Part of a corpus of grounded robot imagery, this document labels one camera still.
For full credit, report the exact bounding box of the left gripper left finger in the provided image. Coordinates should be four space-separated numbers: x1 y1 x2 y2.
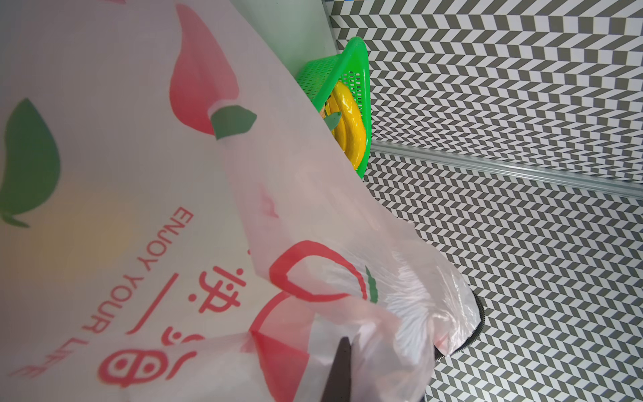
321 337 352 402

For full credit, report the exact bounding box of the green plastic basket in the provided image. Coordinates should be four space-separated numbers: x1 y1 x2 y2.
296 37 372 177

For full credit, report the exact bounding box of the yellow fake banana bunch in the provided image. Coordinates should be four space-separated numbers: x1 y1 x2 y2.
320 81 368 171

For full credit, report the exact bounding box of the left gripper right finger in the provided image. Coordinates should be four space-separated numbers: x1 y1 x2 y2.
434 293 487 361

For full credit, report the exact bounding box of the pink plastic bag fruit print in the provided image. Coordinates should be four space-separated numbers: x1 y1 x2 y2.
1 1 473 401

